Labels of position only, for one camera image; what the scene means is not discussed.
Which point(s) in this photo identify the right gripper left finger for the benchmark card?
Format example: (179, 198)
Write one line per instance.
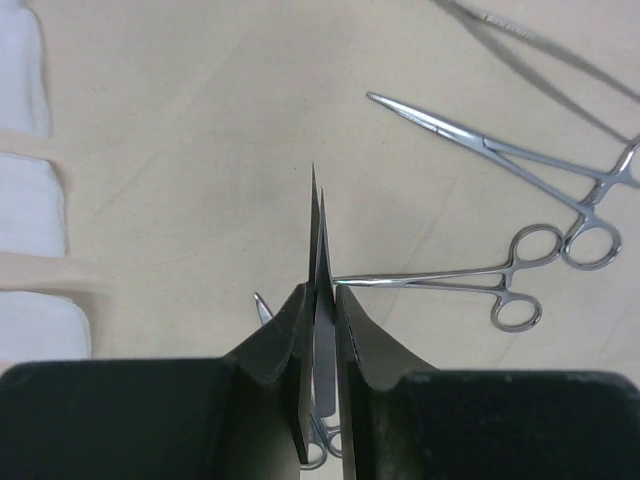
(244, 415)

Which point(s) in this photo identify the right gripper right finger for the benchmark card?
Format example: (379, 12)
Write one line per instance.
(402, 418)

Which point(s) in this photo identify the steel surgical scissors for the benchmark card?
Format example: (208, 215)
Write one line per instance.
(321, 438)

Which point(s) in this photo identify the beige surgical drape cloth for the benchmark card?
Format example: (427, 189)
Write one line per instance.
(186, 134)

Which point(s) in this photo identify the steel forceps lower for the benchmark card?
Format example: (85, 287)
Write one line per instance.
(501, 291)

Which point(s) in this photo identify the steel forceps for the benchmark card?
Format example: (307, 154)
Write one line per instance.
(500, 152)
(501, 291)

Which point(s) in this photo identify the white gauze pad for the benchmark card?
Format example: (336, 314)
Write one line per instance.
(41, 327)
(24, 107)
(32, 207)

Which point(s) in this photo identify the steel forceps upper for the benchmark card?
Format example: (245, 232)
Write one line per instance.
(500, 152)

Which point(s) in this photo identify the steel tweezers top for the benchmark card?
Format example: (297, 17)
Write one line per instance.
(475, 21)

